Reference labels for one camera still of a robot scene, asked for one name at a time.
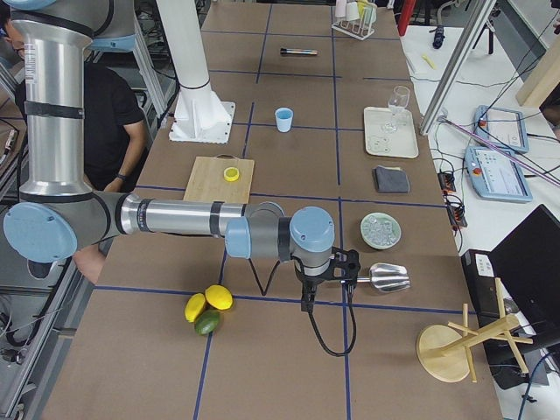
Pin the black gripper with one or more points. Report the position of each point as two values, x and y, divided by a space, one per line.
311 282

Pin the yellow lemon slice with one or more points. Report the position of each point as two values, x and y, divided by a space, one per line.
231 174

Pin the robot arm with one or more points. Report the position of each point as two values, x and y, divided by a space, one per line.
59 213

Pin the yellow whole lemon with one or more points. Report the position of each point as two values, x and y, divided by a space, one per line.
194 307
219 297

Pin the light blue plastic cup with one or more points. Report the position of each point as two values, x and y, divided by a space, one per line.
284 117

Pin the white cup rack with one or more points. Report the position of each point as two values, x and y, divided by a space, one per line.
354 29

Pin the white cup on rack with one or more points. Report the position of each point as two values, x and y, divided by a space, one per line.
352 11

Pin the yellow cup on rack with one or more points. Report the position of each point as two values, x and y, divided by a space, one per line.
367 11

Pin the pink cup on rack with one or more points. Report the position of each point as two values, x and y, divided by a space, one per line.
340 8

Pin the metal ice scoop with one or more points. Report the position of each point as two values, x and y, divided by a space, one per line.
386 277

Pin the green bowl with ice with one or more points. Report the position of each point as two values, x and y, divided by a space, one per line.
380 230

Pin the grey folded cloth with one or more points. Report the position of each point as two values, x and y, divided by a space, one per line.
390 180

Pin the wooden mug tree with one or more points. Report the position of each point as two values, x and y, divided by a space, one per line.
445 353

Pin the cream bear tray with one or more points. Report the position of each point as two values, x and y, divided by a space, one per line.
401 143

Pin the bamboo cutting board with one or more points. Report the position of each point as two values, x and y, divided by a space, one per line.
206 182

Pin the green lime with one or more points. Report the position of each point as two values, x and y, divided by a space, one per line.
207 322

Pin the blue teach pendant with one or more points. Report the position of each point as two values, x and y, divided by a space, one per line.
502 127
494 176

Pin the clear wine glass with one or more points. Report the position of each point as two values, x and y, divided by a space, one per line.
397 102

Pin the black laptop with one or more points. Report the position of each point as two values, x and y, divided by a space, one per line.
527 263

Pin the yellow small utensil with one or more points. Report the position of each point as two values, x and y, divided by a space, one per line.
429 62

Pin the person in black shirt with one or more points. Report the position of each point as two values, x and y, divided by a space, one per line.
115 137

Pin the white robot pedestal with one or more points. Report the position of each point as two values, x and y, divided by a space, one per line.
200 116

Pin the aluminium frame post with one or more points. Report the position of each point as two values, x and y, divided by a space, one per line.
480 14

